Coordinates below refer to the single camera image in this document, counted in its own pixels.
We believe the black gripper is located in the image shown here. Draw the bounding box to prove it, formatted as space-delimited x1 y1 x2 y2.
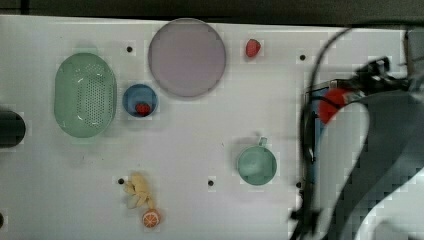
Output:
346 57 409 100

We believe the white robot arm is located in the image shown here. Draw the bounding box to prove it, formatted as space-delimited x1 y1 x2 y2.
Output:
310 58 423 240

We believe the silver black toaster oven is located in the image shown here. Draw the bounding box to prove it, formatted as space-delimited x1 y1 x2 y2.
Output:
297 81 331 216

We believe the strawberry on table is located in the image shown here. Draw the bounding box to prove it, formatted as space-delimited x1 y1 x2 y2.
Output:
245 39 261 58

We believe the green mug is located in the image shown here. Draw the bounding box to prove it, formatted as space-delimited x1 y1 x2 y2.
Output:
237 137 277 186

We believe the grey round plate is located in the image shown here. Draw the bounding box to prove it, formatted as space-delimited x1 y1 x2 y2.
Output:
148 18 226 98

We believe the strawberry in blue bowl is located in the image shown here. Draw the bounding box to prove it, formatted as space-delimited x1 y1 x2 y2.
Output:
135 103 151 117

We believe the small blue bowl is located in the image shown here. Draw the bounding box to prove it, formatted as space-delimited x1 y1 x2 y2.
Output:
122 84 159 118

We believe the peeled toy banana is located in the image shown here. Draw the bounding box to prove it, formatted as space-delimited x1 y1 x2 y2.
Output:
124 172 155 209

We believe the orange slice toy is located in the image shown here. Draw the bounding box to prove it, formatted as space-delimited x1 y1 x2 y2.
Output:
142 209 161 228

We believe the green perforated colander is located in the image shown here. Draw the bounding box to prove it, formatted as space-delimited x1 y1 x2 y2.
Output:
54 53 117 138

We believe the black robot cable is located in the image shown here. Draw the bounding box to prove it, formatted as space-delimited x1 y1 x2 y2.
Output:
289 28 353 240

